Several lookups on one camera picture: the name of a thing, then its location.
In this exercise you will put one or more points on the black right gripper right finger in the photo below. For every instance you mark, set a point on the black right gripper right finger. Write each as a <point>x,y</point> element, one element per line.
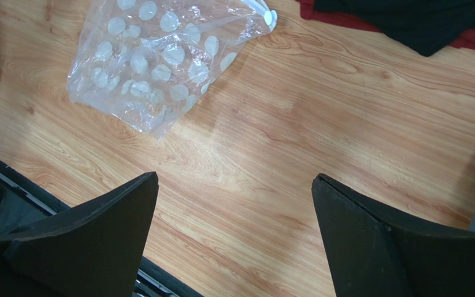
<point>374,249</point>

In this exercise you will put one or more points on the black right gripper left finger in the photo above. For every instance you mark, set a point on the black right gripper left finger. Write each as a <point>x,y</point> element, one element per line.
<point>93,249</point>

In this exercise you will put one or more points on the clear dotted zip top bag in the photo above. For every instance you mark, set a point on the clear dotted zip top bag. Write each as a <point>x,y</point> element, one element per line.
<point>149,62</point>

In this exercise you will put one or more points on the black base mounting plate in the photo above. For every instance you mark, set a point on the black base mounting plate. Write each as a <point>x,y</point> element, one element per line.
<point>23,202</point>

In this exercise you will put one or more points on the black folded cloth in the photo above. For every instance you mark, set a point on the black folded cloth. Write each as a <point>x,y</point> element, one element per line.
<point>424,26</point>

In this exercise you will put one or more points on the red folded cloth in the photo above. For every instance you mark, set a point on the red folded cloth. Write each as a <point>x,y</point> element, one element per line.
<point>465,40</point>

